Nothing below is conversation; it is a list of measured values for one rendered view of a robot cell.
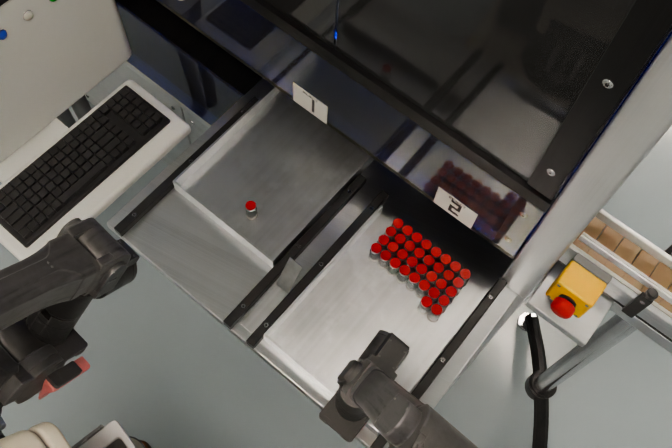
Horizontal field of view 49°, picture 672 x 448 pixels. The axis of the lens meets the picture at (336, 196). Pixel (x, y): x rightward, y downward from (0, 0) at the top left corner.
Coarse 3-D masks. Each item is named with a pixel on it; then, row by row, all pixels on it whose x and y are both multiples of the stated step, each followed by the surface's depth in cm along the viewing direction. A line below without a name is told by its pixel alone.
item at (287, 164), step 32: (256, 128) 155; (288, 128) 155; (320, 128) 156; (224, 160) 151; (256, 160) 151; (288, 160) 152; (320, 160) 152; (352, 160) 152; (192, 192) 148; (224, 192) 148; (256, 192) 148; (288, 192) 149; (320, 192) 149; (224, 224) 142; (256, 224) 145; (288, 224) 145
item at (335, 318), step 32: (384, 224) 146; (352, 256) 143; (320, 288) 140; (352, 288) 140; (384, 288) 140; (480, 288) 141; (288, 320) 137; (320, 320) 137; (352, 320) 137; (384, 320) 138; (416, 320) 138; (448, 320) 138; (288, 352) 134; (320, 352) 134; (352, 352) 135; (416, 352) 135; (320, 384) 129
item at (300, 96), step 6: (294, 84) 140; (294, 90) 142; (300, 90) 140; (294, 96) 144; (300, 96) 142; (306, 96) 141; (312, 96) 139; (300, 102) 144; (306, 102) 142; (318, 102) 139; (306, 108) 144; (318, 108) 141; (324, 108) 139; (318, 114) 143; (324, 114) 141; (324, 120) 143
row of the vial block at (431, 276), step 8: (384, 240) 140; (384, 248) 141; (392, 248) 139; (392, 256) 141; (400, 256) 138; (408, 264) 138; (416, 264) 138; (424, 264) 138; (416, 272) 138; (424, 272) 137; (432, 272) 137; (432, 280) 137; (440, 280) 137; (440, 288) 136; (448, 288) 136; (448, 296) 136
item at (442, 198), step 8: (440, 192) 133; (440, 200) 135; (448, 200) 133; (456, 200) 131; (456, 208) 133; (464, 208) 131; (456, 216) 135; (464, 216) 133; (472, 216) 131; (464, 224) 135; (472, 224) 133
